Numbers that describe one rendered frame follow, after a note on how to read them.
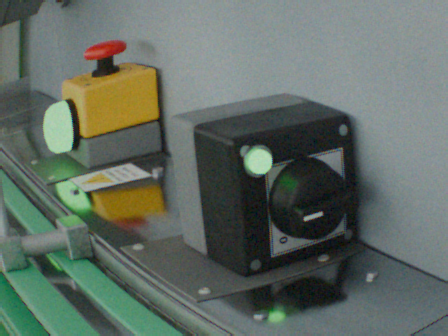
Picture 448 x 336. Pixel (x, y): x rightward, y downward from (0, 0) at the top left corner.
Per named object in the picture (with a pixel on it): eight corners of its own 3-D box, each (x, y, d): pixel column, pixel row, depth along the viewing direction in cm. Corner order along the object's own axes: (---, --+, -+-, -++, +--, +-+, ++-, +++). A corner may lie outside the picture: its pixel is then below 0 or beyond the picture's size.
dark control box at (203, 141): (303, 213, 75) (182, 245, 71) (292, 90, 73) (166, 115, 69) (364, 240, 68) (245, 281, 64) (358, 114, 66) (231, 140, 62)
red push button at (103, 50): (79, 82, 93) (78, 47, 92) (118, 70, 95) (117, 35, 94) (92, 86, 90) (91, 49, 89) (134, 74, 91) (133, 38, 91)
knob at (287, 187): (336, 224, 66) (363, 236, 64) (270, 245, 65) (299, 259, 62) (332, 149, 65) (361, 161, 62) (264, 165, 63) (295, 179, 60)
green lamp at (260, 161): (270, 170, 63) (250, 175, 63) (268, 147, 63) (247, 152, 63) (275, 172, 63) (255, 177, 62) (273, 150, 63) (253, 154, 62)
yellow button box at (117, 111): (136, 135, 99) (65, 155, 96) (131, 54, 97) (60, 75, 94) (169, 151, 93) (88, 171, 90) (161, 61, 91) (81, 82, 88)
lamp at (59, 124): (67, 144, 94) (41, 151, 93) (64, 95, 93) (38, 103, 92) (82, 153, 90) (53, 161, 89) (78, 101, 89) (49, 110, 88)
